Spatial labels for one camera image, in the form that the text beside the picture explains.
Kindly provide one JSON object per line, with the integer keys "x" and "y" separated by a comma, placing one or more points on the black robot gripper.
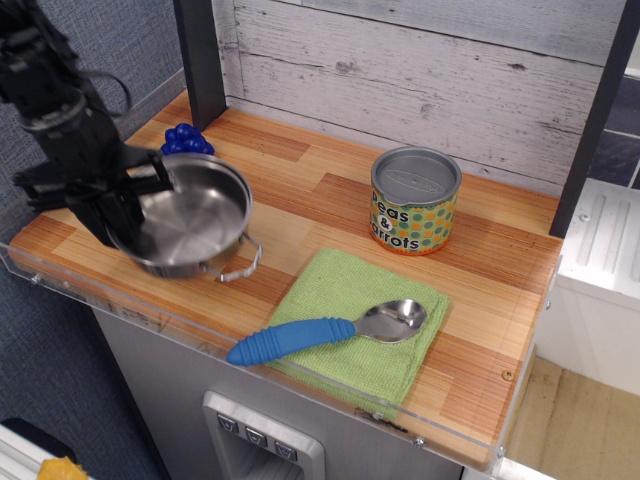
{"x": 87, "y": 160}

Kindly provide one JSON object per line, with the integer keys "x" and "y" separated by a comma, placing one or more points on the silver steel pot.
{"x": 198, "y": 223}

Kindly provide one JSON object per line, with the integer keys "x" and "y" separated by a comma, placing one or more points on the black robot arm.
{"x": 39, "y": 71}

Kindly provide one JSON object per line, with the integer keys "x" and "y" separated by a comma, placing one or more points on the blue plastic blueberry cluster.
{"x": 185, "y": 138}

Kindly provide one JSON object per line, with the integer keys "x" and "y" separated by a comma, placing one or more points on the peas and carrots can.
{"x": 413, "y": 200}

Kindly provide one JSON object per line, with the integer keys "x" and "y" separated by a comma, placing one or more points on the clear acrylic table guard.
{"x": 448, "y": 390}

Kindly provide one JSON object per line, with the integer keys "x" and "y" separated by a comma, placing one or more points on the grey toy fridge cabinet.
{"x": 168, "y": 381}

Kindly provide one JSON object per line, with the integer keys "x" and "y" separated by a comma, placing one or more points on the yellow object at corner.
{"x": 61, "y": 469}

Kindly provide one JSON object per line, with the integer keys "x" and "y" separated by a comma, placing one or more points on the silver dispenser button panel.
{"x": 251, "y": 445}

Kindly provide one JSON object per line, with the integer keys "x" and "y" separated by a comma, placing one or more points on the white toy sink unit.
{"x": 590, "y": 324}

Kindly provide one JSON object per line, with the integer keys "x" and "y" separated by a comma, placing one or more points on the dark grey left post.
{"x": 201, "y": 60}

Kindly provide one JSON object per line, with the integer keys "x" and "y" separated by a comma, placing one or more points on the dark grey post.
{"x": 201, "y": 60}
{"x": 613, "y": 73}

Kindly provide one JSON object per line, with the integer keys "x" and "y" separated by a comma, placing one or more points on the blue handled metal spoon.
{"x": 390, "y": 322}

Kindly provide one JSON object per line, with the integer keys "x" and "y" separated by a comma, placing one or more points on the dark grey right post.
{"x": 613, "y": 73}

